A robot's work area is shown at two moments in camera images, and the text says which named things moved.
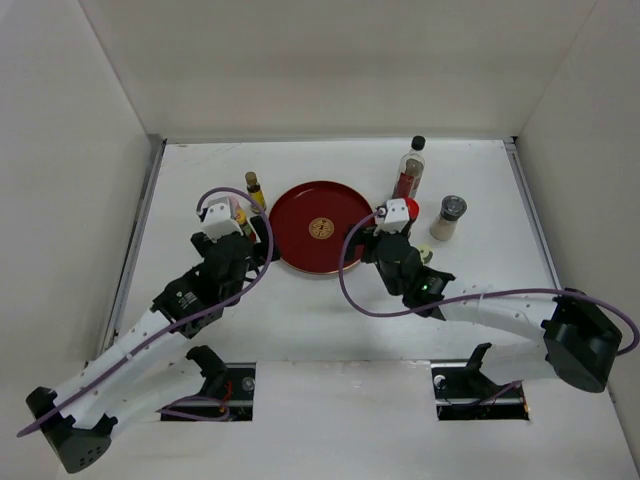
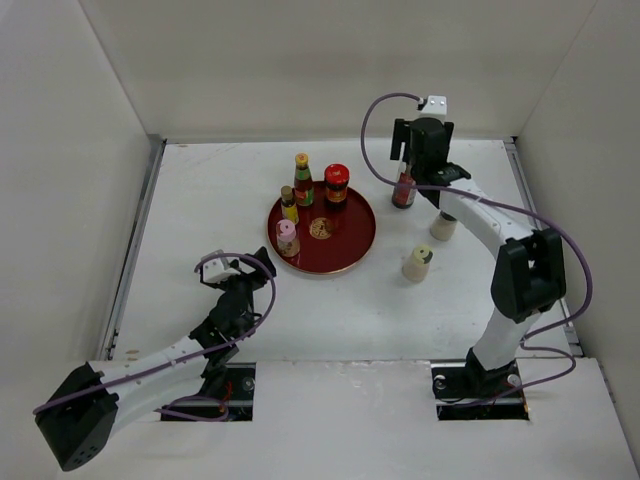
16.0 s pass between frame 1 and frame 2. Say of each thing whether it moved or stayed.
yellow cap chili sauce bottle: moved
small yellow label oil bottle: moved
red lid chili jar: moved
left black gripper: moved
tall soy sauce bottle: stayed
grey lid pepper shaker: stayed
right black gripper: moved
